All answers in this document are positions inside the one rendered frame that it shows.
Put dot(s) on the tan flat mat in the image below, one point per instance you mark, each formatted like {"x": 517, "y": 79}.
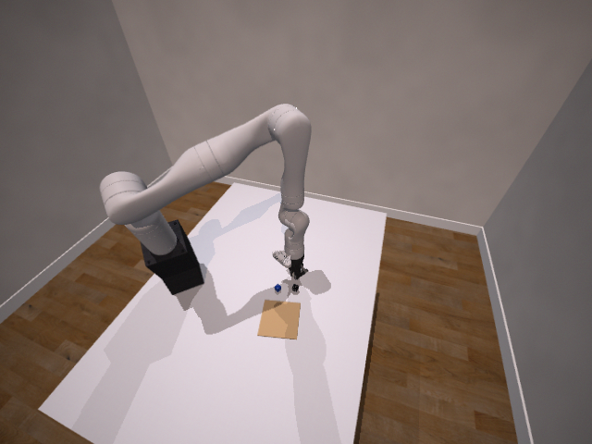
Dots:
{"x": 280, "y": 320}

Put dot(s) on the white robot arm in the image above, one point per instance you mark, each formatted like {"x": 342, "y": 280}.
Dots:
{"x": 207, "y": 162}

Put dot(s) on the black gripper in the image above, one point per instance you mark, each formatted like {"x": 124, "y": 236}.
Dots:
{"x": 297, "y": 264}

